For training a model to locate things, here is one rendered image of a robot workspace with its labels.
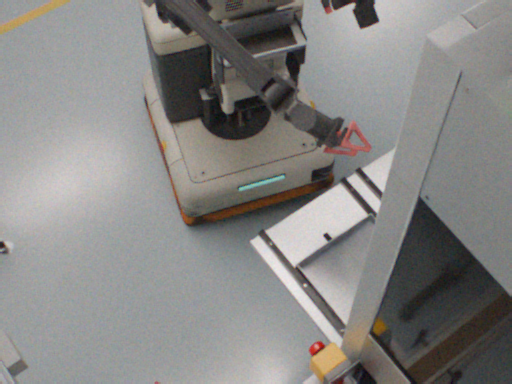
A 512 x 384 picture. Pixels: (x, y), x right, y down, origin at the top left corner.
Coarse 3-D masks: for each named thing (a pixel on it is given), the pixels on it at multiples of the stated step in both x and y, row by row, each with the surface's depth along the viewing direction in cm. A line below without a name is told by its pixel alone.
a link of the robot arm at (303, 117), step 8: (288, 80) 176; (296, 88) 177; (296, 96) 174; (264, 104) 176; (280, 104) 180; (288, 104) 172; (296, 104) 170; (304, 104) 172; (272, 112) 177; (288, 112) 170; (296, 112) 170; (304, 112) 170; (312, 112) 171; (296, 120) 170; (304, 120) 171; (312, 120) 171; (304, 128) 171
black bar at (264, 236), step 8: (264, 232) 211; (264, 240) 210; (272, 240) 210; (272, 248) 209; (280, 256) 208; (288, 264) 207; (288, 272) 207; (296, 272) 206; (296, 280) 206; (304, 280) 205; (304, 288) 204; (312, 296) 203; (320, 304) 202; (328, 312) 202; (328, 320) 202; (336, 320) 201; (336, 328) 200; (344, 328) 200
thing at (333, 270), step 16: (368, 224) 216; (336, 240) 212; (352, 240) 214; (368, 240) 214; (320, 256) 211; (336, 256) 211; (352, 256) 212; (304, 272) 205; (320, 272) 209; (336, 272) 209; (352, 272) 209; (320, 288) 206; (336, 288) 207; (352, 288) 207; (336, 304) 205
